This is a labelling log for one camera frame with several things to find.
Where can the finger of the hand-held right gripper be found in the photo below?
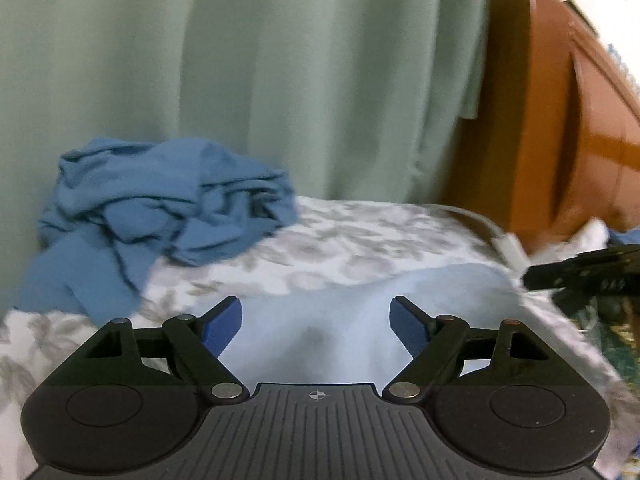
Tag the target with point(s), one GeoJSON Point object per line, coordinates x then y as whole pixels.
{"type": "Point", "coordinates": [575, 270]}

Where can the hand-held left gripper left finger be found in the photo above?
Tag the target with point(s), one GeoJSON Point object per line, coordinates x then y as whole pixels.
{"type": "Point", "coordinates": [222, 327]}

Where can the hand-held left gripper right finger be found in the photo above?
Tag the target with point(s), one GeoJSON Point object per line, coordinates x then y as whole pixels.
{"type": "Point", "coordinates": [407, 327]}

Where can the light blue t-shirt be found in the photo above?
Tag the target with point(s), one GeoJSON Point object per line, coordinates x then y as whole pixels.
{"type": "Point", "coordinates": [325, 300]}

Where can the white charger plug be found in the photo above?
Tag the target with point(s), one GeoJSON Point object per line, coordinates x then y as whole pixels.
{"type": "Point", "coordinates": [590, 234]}

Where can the green patterned fabric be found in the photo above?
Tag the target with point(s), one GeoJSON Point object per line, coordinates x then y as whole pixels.
{"type": "Point", "coordinates": [610, 332]}

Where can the floral blanket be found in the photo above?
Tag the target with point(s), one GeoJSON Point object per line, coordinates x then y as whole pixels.
{"type": "Point", "coordinates": [360, 230]}

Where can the dark blue garment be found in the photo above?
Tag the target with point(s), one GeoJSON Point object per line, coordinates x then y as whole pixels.
{"type": "Point", "coordinates": [150, 200]}

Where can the wooden headboard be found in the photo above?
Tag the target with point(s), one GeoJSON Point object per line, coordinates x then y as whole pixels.
{"type": "Point", "coordinates": [550, 110]}

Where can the green curtain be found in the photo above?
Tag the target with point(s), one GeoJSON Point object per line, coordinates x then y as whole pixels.
{"type": "Point", "coordinates": [250, 60]}

